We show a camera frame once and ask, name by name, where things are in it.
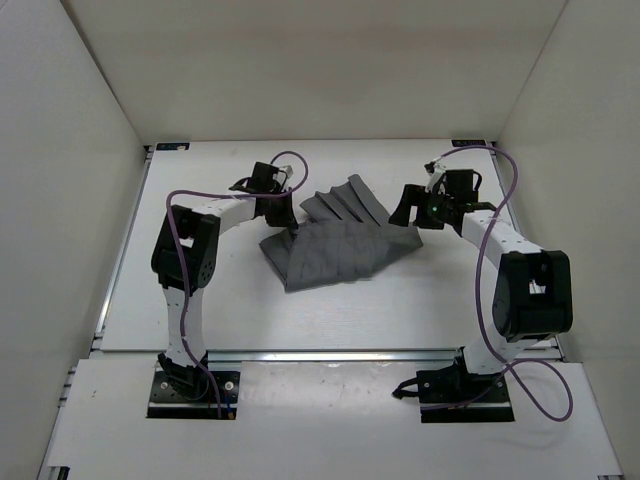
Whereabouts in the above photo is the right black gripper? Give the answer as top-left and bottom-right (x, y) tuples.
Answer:
(390, 185), (453, 231)

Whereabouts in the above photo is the grey pleated skirt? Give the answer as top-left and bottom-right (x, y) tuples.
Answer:
(260, 174), (423, 293)

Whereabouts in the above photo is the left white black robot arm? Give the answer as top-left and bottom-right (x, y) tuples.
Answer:
(151, 162), (301, 403)

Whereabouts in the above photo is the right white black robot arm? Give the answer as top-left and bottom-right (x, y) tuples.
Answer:
(389, 167), (573, 409)

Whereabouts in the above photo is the right blue corner label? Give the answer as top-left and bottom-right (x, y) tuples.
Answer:
(451, 139), (486, 148)

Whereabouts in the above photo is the blue corner label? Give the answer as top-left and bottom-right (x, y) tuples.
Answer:
(155, 142), (190, 151)
(451, 139), (486, 148)

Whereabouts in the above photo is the left blue corner label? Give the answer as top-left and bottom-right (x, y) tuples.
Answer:
(155, 142), (190, 151)

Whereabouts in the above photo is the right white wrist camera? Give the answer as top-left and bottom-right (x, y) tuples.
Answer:
(425, 157), (446, 192)

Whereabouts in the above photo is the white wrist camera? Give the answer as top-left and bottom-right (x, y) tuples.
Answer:
(425, 157), (446, 192)
(275, 165), (293, 184)

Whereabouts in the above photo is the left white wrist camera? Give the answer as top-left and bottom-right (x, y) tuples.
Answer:
(275, 165), (293, 184)

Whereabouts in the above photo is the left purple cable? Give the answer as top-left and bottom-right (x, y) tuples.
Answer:
(166, 151), (309, 420)

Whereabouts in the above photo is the purple cable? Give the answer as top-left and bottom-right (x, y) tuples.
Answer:
(434, 145), (575, 425)
(166, 151), (309, 420)

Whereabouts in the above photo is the silver aluminium front rail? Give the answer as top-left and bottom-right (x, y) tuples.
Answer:
(89, 344), (562, 363)

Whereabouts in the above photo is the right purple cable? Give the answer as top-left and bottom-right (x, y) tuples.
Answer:
(434, 145), (575, 425)

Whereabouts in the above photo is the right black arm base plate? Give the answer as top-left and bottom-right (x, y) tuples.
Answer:
(417, 366), (515, 424)

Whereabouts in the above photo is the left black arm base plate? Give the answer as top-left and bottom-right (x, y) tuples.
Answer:
(146, 365), (241, 421)

